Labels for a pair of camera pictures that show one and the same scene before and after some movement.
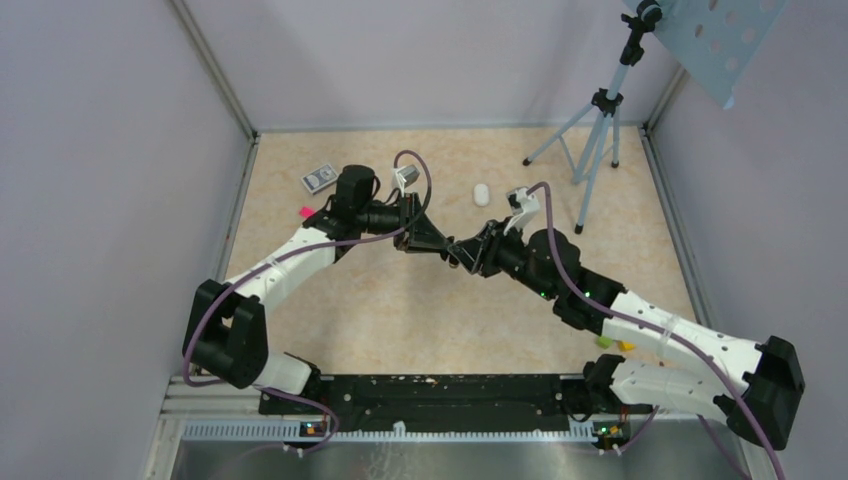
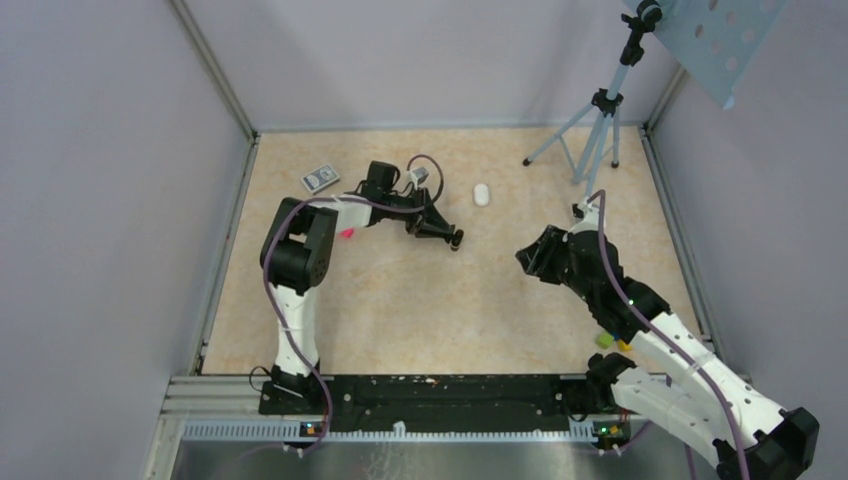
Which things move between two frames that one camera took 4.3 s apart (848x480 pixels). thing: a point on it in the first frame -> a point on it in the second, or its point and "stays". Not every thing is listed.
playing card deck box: [319, 178] stays
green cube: [604, 341] stays
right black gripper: [479, 254] -> [537, 258]
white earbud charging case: [481, 194] stays
